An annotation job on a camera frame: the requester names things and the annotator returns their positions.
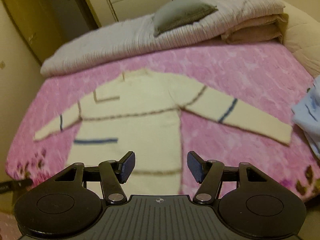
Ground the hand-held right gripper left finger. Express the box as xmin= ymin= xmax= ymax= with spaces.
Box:
xmin=54 ymin=151 xmax=137 ymax=204

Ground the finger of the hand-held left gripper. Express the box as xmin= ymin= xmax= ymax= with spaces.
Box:
xmin=0 ymin=178 xmax=33 ymax=194

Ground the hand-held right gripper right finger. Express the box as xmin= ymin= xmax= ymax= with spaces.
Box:
xmin=187 ymin=151 xmax=267 ymax=204

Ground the cream knit sweater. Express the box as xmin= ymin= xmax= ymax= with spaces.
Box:
xmin=34 ymin=70 xmax=293 ymax=196

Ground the pink floral blanket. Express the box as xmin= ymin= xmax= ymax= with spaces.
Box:
xmin=5 ymin=42 xmax=318 ymax=203

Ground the light blue garment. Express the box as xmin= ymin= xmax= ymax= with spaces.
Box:
xmin=291 ymin=76 xmax=320 ymax=159

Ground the striped white quilt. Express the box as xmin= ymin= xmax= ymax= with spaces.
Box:
xmin=40 ymin=0 xmax=287 ymax=77

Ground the folded beige blanket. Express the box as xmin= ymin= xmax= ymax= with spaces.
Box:
xmin=220 ymin=14 xmax=288 ymax=44

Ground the grey pillow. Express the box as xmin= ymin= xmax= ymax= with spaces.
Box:
xmin=152 ymin=0 xmax=218 ymax=37

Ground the cream quilted headboard cushion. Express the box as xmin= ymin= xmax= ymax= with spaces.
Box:
xmin=284 ymin=4 xmax=320 ymax=78

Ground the yellow wooden door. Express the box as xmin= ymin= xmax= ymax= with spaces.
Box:
xmin=0 ymin=0 xmax=100 ymax=67

